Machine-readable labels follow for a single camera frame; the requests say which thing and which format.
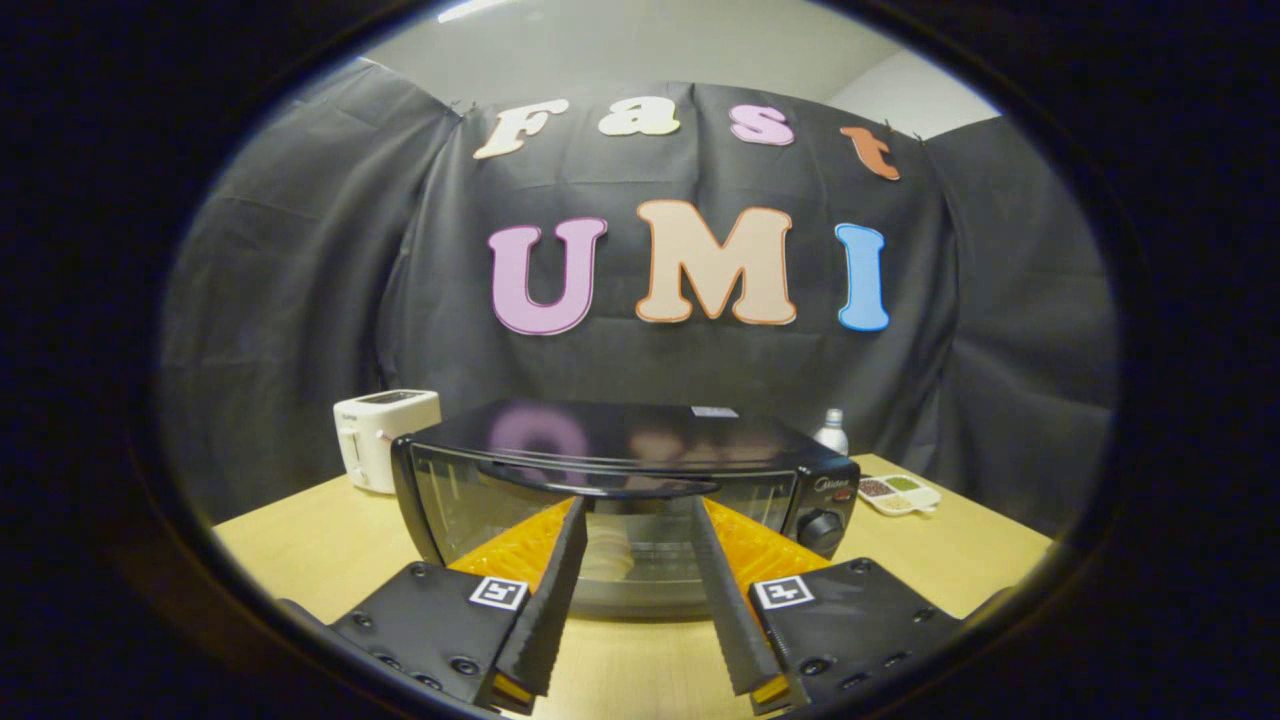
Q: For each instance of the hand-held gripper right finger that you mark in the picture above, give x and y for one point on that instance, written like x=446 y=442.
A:
x=725 y=610

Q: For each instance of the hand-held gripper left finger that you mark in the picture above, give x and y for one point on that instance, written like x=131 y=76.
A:
x=555 y=610

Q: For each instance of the pale bread roll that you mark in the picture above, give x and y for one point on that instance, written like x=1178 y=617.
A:
x=610 y=555

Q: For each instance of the black toaster oven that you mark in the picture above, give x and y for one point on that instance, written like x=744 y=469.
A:
x=640 y=440

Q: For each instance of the white toaster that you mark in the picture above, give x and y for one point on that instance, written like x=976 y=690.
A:
x=375 y=440

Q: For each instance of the white bottle with pink label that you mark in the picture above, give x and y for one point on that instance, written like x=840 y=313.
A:
x=831 y=437

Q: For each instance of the white divided spice dish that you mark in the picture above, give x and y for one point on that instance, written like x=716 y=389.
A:
x=900 y=493

